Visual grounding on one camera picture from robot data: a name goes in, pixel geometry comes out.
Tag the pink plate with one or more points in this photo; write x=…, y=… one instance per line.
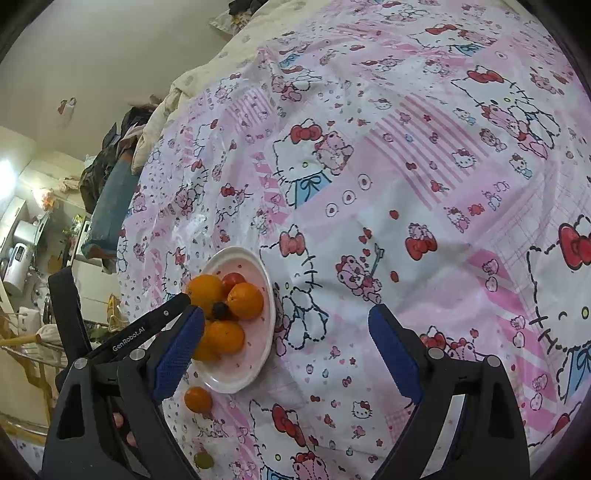
x=254, y=350

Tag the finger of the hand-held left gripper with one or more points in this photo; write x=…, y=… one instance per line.
x=138, y=330
x=69, y=314

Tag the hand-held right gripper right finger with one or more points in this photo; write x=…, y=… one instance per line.
x=395, y=353

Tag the person's left hand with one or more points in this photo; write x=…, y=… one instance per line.
x=118, y=419

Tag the cream quilt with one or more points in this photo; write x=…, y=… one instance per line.
x=240, y=46

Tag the dark clothes pile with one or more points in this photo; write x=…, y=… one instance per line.
x=94, y=177

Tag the pink printed blanket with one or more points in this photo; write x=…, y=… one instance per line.
x=392, y=184

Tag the green grape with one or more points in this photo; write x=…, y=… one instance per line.
x=203, y=459

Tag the white cabinet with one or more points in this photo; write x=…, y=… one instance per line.
x=92, y=286

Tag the dark grape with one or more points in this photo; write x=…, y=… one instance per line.
x=220, y=310

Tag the small orange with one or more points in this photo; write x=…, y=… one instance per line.
x=198, y=399

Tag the large orange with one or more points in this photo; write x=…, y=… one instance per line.
x=203, y=353

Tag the clothes drying rack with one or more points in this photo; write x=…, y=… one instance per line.
x=27, y=340

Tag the white water heater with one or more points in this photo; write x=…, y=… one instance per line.
x=18, y=267

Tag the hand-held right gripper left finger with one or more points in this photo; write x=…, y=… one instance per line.
x=178, y=355

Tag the red tomato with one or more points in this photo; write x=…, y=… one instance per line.
x=233, y=279

